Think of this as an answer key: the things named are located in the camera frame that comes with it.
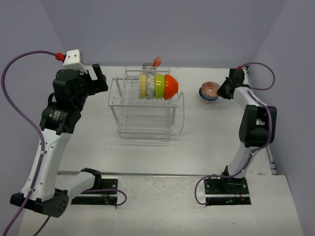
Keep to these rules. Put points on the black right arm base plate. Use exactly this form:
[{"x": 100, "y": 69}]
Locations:
[{"x": 226, "y": 191}]

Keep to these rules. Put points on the white wire dish rack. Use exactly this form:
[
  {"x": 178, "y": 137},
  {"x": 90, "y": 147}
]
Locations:
[{"x": 143, "y": 118}]

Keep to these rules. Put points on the yellow rim patterned bowl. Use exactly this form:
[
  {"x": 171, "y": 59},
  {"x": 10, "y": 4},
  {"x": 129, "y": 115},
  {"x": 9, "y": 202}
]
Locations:
[{"x": 143, "y": 85}]

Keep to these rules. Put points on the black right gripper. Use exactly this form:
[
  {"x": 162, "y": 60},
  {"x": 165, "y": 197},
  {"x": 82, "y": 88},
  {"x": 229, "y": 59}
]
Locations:
[{"x": 221, "y": 91}]

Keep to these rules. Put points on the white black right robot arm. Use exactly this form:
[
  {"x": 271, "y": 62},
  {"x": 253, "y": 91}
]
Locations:
[{"x": 257, "y": 128}]

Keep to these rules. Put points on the lime green bowl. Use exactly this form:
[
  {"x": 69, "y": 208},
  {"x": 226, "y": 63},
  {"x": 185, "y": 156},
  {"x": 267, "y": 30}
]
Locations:
[{"x": 160, "y": 82}]

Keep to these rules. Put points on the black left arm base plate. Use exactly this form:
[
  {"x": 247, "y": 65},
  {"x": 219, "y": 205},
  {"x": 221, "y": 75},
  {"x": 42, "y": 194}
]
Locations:
[{"x": 106, "y": 194}]

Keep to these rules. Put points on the teal triangle pattern bowl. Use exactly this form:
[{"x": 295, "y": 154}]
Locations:
[{"x": 206, "y": 98}]

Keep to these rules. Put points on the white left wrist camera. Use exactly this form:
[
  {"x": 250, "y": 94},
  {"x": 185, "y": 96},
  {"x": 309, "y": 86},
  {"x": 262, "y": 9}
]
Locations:
[{"x": 73, "y": 61}]

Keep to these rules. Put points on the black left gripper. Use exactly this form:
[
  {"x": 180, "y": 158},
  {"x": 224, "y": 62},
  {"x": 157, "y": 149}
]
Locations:
[{"x": 99, "y": 85}]

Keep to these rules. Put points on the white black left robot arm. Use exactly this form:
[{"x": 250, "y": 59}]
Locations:
[{"x": 58, "y": 121}]

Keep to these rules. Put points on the orange clip on grey block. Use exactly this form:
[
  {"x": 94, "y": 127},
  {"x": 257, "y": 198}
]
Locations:
[{"x": 155, "y": 63}]

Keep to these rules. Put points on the red rim zigzag bowl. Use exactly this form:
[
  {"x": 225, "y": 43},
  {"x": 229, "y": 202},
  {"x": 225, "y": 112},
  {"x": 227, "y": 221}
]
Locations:
[{"x": 210, "y": 88}]

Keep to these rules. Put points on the white green orange patterned bowl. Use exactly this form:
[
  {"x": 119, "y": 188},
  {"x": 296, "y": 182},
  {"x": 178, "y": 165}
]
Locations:
[{"x": 151, "y": 86}]

